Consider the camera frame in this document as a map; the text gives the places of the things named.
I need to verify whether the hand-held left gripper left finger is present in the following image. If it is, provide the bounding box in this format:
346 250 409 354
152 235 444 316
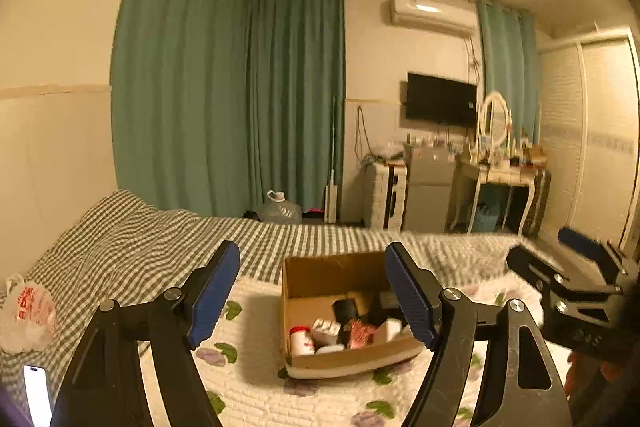
47 239 242 427

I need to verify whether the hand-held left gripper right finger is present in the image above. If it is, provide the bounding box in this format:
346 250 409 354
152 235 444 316
384 241 573 427

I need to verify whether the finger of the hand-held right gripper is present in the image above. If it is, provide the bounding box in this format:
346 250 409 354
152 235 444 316
557 227 628 279
506 244 568 304

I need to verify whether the small dark box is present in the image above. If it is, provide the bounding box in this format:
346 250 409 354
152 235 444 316
377 290 402 314

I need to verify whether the white plastic bottle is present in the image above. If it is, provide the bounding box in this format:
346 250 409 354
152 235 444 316
371 318 405 347
289 325 317 356

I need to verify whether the red patterned packet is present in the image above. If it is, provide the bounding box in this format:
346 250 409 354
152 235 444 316
349 318 375 351

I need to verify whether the black remote control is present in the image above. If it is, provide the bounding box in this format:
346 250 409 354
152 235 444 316
332 299 357 334

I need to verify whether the cardboard box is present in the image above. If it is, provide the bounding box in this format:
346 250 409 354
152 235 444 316
281 251 432 380

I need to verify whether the person's right hand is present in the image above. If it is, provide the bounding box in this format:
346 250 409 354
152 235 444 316
564 349 623 405

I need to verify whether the blue waste bin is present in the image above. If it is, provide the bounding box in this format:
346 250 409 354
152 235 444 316
472 206 502 234

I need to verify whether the white dressing table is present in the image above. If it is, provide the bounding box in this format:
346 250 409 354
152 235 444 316
449 158 540 236

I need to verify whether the white floral quilt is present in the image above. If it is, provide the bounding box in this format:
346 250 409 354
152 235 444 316
140 274 576 427

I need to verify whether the clear water jug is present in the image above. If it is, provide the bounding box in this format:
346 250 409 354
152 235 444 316
255 190 303 224

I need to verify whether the grey small fridge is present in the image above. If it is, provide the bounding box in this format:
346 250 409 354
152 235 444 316
401 143 459 234

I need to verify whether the white louvred wardrobe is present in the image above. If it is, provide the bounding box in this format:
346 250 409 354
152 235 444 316
536 26 640 254

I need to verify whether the row of cosmetic bottles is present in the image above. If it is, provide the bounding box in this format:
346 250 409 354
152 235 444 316
462 136 547 170

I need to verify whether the white flat mop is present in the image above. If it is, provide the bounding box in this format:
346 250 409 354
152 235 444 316
324 95 341 224

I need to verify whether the clear plastic bag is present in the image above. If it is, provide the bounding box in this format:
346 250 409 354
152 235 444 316
371 143 407 164

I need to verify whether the white oval mirror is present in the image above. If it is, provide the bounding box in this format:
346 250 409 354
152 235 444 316
476 90 514 154

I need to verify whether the white red-printed plastic bag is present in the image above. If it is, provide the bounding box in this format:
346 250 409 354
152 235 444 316
0 273 57 354

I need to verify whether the narrow green curtain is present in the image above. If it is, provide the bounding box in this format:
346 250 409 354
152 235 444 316
475 1 544 144

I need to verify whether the smartphone with lit screen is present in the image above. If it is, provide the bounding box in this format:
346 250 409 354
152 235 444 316
23 364 54 427

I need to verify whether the wide green curtain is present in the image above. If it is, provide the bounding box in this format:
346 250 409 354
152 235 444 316
110 0 347 224

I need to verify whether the white air conditioner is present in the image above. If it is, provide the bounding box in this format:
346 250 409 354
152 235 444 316
389 0 478 39

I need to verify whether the black wall cable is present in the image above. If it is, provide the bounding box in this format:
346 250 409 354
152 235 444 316
353 106 375 166

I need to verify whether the black wall television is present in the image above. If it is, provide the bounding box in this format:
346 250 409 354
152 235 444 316
405 71 478 128

